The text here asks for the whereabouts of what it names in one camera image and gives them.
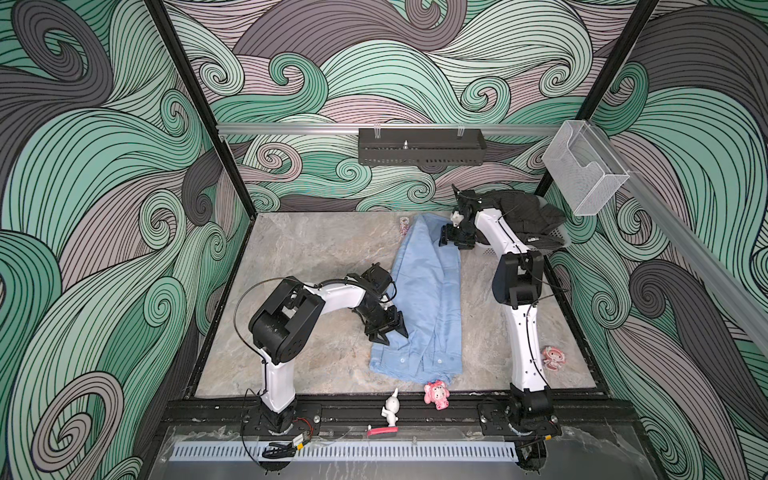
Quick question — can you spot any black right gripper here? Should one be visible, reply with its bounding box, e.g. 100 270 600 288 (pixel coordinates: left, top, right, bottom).
438 220 479 249

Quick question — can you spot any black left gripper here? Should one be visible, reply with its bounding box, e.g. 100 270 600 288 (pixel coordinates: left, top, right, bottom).
358 301 408 342

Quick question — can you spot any light blue long sleeve shirt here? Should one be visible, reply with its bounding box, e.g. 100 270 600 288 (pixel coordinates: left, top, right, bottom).
369 213 462 384

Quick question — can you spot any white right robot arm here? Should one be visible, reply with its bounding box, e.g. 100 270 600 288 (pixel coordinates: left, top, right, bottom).
439 186 564 442

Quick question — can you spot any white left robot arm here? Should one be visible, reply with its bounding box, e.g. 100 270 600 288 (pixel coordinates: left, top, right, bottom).
233 263 408 437

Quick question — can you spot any small pink patterned cup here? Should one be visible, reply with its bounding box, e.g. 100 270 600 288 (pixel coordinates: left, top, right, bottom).
399 217 410 237

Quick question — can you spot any dark grey folded shirt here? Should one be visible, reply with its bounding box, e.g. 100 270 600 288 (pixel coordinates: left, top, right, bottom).
482 190 539 241

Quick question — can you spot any white figurine toy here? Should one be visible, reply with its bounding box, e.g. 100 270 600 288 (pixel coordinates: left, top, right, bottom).
381 388 400 427

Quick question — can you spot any pink pig toy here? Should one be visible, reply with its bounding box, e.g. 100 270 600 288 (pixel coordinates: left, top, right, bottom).
423 380 450 411

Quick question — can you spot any white plastic laundry basket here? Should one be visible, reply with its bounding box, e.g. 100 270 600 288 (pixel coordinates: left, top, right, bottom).
522 197 570 251

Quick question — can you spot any pink flat stick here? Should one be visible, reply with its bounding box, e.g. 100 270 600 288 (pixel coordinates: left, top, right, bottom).
366 427 399 438

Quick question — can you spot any pink white sticker toy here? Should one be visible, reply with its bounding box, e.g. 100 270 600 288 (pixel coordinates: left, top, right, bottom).
541 345 567 371

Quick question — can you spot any black perforated wall tray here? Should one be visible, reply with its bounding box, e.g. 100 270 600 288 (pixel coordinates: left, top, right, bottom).
358 129 487 169

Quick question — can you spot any clear plastic wall bin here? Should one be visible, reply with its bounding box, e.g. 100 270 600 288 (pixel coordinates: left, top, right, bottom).
542 120 629 217

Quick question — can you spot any white slotted cable duct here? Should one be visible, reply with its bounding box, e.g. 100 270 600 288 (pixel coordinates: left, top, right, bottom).
169 440 518 463

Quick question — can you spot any black right corner post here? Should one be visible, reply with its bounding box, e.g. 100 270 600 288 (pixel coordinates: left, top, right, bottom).
532 0 661 199

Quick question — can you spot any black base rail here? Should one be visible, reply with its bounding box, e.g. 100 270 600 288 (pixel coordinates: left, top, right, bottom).
160 390 638 440

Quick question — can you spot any aluminium back rail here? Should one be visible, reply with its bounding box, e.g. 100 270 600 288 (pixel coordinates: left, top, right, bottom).
216 122 560 137

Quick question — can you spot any aluminium rail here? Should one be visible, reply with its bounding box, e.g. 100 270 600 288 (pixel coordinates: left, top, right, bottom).
594 127 767 353
216 122 560 137

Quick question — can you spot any aluminium right rail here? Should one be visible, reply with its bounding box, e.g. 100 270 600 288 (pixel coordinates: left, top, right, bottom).
594 127 767 353

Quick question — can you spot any black corner frame post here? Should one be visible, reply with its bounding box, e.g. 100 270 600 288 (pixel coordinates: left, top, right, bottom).
144 0 257 221

